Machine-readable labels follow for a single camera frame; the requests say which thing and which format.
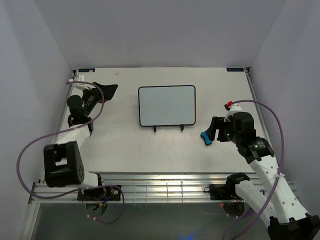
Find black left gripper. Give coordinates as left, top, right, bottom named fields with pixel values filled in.
left=81, top=82, right=119, bottom=117

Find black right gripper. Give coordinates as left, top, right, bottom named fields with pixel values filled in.
left=205, top=116, right=241, bottom=145

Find blue bone-shaped eraser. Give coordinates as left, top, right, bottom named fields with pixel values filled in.
left=200, top=131, right=213, bottom=146

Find small black-framed whiteboard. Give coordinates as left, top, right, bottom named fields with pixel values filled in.
left=138, top=84, right=197, bottom=127

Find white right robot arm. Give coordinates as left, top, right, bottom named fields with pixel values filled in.
left=202, top=112, right=320, bottom=240

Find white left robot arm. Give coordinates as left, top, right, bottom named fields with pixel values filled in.
left=43, top=82, right=118, bottom=200

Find left blue table label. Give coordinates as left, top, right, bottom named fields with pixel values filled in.
left=78, top=68, right=96, bottom=73

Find blue table label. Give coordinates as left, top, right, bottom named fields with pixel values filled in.
left=226, top=67, right=244, bottom=72
left=78, top=68, right=96, bottom=73

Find right blue table label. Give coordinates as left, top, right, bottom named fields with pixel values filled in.
left=226, top=67, right=244, bottom=72

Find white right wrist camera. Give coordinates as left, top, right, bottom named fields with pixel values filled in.
left=223, top=101, right=243, bottom=122

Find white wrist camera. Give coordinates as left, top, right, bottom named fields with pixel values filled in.
left=72, top=74, right=90, bottom=91
left=223, top=101, right=243, bottom=122

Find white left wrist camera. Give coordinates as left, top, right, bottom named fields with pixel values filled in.
left=72, top=74, right=90, bottom=91

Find black wire whiteboard stand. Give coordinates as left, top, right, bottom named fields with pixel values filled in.
left=152, top=124, right=185, bottom=133

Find left aluminium table rail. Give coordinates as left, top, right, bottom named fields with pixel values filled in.
left=38, top=74, right=75, bottom=183

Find aluminium table rail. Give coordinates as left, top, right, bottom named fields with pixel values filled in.
left=38, top=74, right=75, bottom=183
left=244, top=67, right=271, bottom=144

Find right aluminium table rail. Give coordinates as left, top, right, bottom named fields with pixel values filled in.
left=244, top=67, right=271, bottom=144

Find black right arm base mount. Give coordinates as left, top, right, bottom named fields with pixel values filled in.
left=203, top=184, right=237, bottom=201

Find front aluminium frame rails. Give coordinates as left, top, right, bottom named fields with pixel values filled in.
left=27, top=172, right=298, bottom=206

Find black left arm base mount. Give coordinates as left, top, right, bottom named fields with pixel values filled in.
left=76, top=185, right=122, bottom=202

